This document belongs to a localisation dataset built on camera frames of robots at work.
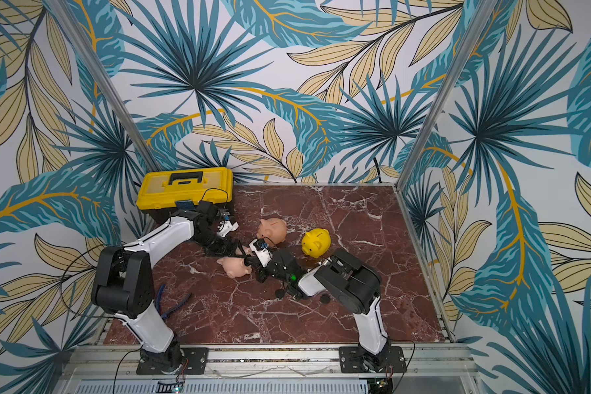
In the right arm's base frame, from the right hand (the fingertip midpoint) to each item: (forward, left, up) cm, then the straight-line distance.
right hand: (248, 258), depth 89 cm
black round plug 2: (-13, -27, -7) cm, 31 cm away
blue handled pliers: (-16, +24, -4) cm, 29 cm away
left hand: (-1, +5, +2) cm, 5 cm away
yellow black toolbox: (+25, +34, +11) cm, 44 cm away
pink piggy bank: (-4, +4, +2) cm, 7 cm away
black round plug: (-10, -11, -7) cm, 17 cm away
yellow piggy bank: (+4, -25, +3) cm, 25 cm away
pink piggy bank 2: (+10, -9, +3) cm, 13 cm away
